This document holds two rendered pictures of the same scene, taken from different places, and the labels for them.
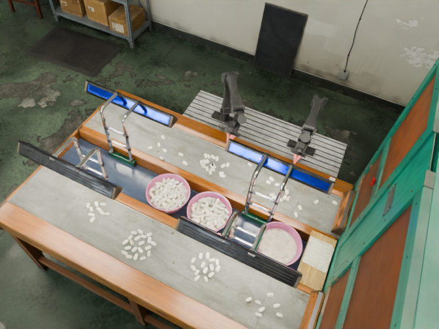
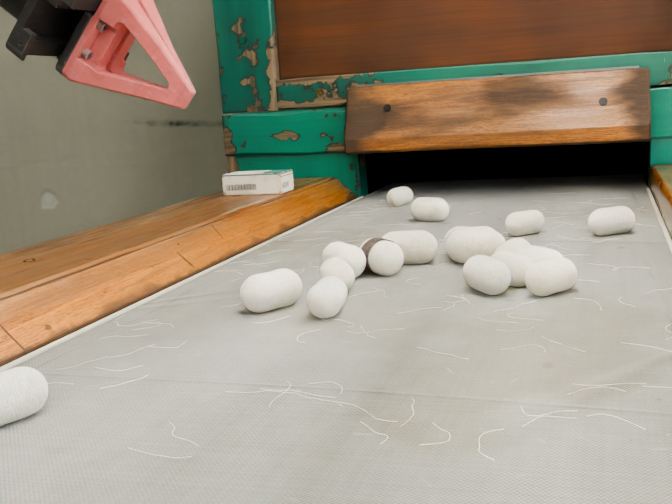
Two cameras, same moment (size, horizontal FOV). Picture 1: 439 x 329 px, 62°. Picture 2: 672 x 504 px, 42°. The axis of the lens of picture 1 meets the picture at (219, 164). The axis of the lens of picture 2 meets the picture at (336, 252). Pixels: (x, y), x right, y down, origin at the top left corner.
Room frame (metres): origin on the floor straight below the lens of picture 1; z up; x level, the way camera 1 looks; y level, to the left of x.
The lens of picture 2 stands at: (1.35, 0.11, 0.85)
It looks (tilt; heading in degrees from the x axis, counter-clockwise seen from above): 10 degrees down; 267
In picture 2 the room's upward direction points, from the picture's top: 4 degrees counter-clockwise
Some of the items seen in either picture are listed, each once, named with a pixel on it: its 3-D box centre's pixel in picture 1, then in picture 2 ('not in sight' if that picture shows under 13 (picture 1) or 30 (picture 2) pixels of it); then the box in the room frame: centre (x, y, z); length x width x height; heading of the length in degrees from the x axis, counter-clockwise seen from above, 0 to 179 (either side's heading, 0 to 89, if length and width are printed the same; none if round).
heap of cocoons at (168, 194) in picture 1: (168, 196); not in sight; (1.17, 0.29, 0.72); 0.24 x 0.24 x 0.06
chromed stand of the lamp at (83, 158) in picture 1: (84, 175); not in sight; (1.13, 0.76, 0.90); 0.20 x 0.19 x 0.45; 70
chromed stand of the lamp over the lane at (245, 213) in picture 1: (267, 191); not in sight; (1.17, -0.29, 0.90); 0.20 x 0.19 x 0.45; 70
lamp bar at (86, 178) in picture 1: (67, 167); not in sight; (1.05, 0.78, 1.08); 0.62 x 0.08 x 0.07; 70
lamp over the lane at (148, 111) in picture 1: (129, 101); not in sight; (1.58, 0.58, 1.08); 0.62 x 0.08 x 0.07; 70
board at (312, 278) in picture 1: (315, 260); not in sight; (0.84, -0.59, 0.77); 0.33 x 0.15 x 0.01; 160
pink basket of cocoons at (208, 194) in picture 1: (209, 214); not in sight; (1.07, 0.03, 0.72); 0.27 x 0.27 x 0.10
